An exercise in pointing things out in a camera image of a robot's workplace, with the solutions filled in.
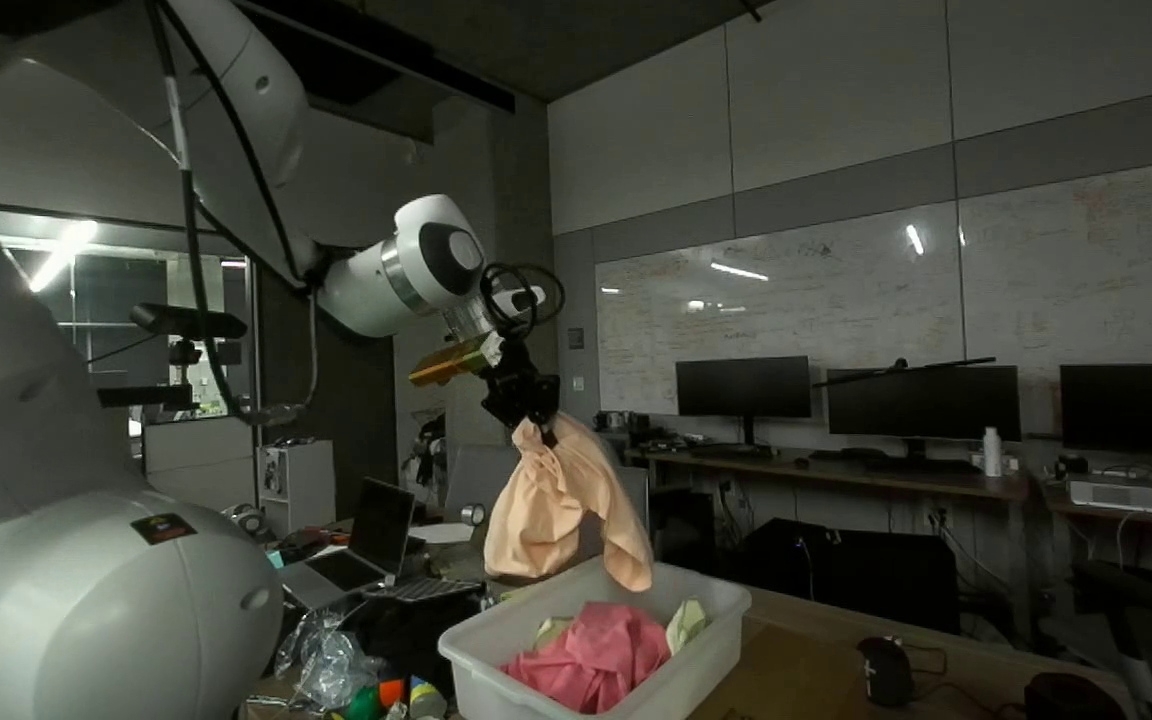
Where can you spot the pink shirt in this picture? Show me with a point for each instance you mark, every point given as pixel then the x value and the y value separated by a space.
pixel 590 661

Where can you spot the open laptop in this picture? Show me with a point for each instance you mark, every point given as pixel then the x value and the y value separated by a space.
pixel 375 552

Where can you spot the light green shirt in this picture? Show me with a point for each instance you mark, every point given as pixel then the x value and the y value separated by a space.
pixel 687 625

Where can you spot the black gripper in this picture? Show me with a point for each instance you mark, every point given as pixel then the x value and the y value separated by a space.
pixel 517 391

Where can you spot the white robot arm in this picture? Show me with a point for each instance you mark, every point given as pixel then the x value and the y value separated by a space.
pixel 122 602

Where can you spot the white spray bottle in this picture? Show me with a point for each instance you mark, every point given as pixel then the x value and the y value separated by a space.
pixel 989 453

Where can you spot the middle black monitor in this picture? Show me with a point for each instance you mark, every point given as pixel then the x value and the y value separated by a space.
pixel 945 403

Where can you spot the left black monitor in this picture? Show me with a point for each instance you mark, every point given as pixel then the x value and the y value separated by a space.
pixel 1104 407

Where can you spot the white plastic basket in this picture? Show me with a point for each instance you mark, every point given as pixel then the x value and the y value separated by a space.
pixel 490 638

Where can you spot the wooden desk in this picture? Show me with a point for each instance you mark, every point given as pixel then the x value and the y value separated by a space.
pixel 1077 501

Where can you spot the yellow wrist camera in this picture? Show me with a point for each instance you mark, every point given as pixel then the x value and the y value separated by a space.
pixel 461 357

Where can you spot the black round speaker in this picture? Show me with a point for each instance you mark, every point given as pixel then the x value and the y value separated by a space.
pixel 884 675

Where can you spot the peach shirt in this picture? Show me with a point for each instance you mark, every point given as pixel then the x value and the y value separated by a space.
pixel 533 525

